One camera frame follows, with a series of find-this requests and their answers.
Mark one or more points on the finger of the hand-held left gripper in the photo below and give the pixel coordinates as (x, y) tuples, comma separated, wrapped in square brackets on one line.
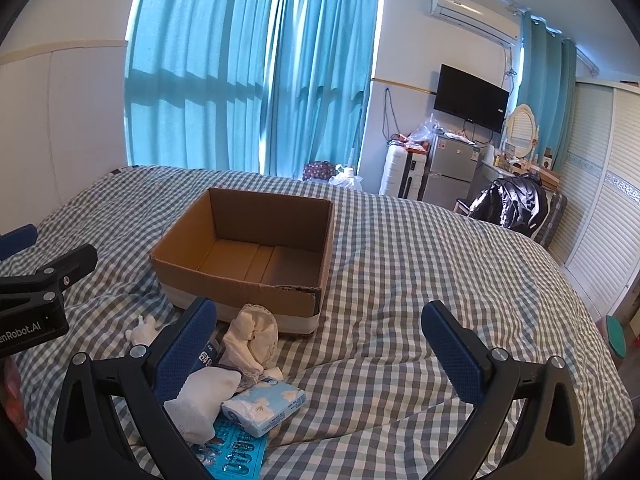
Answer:
[(17, 241), (70, 262)]

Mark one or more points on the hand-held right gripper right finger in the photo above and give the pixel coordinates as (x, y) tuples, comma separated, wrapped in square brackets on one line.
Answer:
[(455, 355)]

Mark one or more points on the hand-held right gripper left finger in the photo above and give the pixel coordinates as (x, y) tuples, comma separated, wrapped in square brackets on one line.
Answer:
[(184, 347)]

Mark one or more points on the white plush toy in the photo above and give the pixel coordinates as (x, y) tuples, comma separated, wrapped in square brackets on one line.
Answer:
[(142, 332)]

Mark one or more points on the white sock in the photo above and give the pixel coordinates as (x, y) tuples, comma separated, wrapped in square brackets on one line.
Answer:
[(205, 395)]

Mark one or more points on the cream lace cloth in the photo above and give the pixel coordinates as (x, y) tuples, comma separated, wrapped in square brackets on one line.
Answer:
[(250, 335)]

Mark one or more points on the brown cardboard box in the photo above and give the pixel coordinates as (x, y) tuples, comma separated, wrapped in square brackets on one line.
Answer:
[(240, 290)]

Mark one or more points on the blue blister pack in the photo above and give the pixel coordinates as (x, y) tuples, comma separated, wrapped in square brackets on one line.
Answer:
[(240, 455)]

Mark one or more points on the grey checked blanket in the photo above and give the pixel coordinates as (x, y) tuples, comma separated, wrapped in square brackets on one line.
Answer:
[(400, 260)]

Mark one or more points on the wooden chair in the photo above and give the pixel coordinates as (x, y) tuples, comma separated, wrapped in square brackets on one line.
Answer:
[(461, 205)]

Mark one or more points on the black shiny jacket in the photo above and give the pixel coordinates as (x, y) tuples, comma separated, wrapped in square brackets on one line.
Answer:
[(510, 205)]

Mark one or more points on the teal round stool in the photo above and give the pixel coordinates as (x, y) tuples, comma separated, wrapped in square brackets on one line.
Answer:
[(616, 337)]

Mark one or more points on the silver small fridge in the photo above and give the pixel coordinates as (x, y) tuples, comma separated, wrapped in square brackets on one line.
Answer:
[(452, 170)]

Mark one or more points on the white suitcase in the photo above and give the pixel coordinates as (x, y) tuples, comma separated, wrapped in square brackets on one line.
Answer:
[(400, 172)]

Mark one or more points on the clear plastic bag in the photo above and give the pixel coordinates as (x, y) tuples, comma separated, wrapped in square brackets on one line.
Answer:
[(425, 132), (346, 179)]

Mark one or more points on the white slatted wardrobe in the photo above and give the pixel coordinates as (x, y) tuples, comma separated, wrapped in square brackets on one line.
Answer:
[(600, 200)]

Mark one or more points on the orange snack packets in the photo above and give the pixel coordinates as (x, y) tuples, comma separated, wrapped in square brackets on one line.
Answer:
[(412, 144)]

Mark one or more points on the dark floral bag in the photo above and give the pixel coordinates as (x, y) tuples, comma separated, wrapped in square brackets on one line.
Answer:
[(317, 171)]

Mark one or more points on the oval white vanity mirror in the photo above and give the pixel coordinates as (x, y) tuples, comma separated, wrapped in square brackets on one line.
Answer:
[(521, 130)]

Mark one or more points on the wide teal curtain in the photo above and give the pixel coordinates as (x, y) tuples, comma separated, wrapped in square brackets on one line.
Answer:
[(200, 60)]

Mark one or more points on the narrow teal curtain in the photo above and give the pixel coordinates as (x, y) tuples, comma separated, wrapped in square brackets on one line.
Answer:
[(545, 90)]

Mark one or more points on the white air conditioner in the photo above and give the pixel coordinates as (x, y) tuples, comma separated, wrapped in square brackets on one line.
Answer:
[(470, 12)]

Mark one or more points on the black wall television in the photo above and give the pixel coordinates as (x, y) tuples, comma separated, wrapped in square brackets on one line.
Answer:
[(470, 97)]

